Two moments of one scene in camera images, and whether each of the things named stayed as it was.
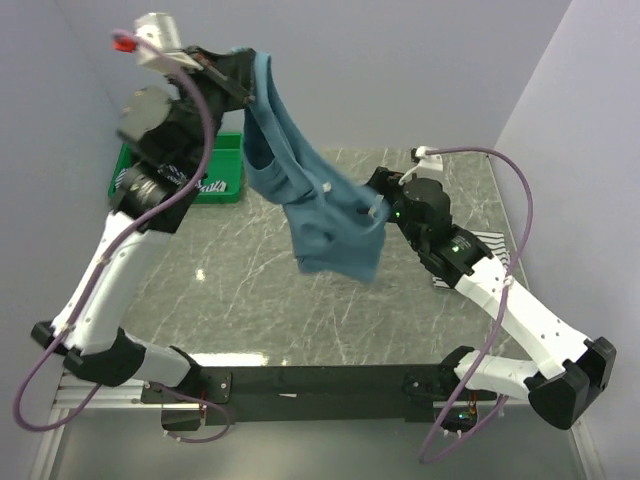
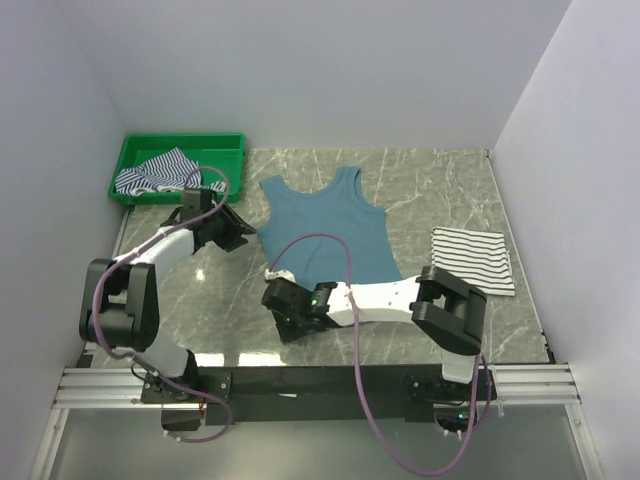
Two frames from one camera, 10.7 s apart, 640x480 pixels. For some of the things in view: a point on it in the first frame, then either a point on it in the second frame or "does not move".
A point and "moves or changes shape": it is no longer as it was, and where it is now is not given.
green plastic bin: x=225 y=164 does not move
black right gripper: x=385 y=182 -> x=287 y=333
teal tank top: x=336 y=218 moves or changes shape
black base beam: x=394 y=392 does not move
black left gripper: x=235 y=73 -> x=236 y=227
